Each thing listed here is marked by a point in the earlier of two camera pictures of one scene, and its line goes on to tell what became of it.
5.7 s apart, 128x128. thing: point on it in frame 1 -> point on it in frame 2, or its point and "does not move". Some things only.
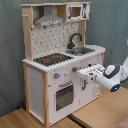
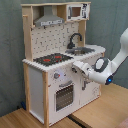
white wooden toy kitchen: x=56 y=49 does not move
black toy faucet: x=70 y=45 does not move
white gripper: x=92 y=72 -> x=84 y=66
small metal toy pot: x=78 y=52 does not move
